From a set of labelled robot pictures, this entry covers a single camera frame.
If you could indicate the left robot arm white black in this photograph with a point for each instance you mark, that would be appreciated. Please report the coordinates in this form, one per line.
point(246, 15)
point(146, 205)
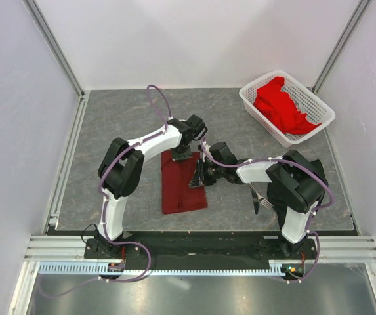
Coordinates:
point(121, 169)

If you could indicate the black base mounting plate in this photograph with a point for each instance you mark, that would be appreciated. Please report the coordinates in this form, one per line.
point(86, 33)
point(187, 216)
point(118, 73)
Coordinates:
point(259, 245)

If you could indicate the black round plate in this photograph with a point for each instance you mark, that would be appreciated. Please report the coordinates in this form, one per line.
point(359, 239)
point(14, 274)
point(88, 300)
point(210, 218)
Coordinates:
point(292, 188)

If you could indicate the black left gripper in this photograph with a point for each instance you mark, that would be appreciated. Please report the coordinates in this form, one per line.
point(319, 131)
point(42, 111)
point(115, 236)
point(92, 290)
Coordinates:
point(176, 157)

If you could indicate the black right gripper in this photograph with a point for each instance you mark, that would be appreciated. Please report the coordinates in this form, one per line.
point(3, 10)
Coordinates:
point(199, 178)

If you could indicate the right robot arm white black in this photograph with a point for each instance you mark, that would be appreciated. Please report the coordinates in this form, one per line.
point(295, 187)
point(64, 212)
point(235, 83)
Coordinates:
point(251, 171)

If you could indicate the bright red cloth in basket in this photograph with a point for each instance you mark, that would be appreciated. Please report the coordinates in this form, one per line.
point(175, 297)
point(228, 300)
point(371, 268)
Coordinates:
point(278, 107)

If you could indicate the dark red cloth napkin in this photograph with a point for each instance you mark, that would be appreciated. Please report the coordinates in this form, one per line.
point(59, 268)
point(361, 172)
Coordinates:
point(176, 195)

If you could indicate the white plastic basket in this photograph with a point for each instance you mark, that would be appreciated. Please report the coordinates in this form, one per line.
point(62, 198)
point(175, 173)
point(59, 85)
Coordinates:
point(317, 111)

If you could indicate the silver fork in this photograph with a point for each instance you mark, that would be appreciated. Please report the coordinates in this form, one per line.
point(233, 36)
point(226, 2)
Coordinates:
point(263, 201)

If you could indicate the blue-white cable duct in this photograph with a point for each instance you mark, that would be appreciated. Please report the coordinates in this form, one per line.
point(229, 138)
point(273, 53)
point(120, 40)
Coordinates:
point(106, 269)

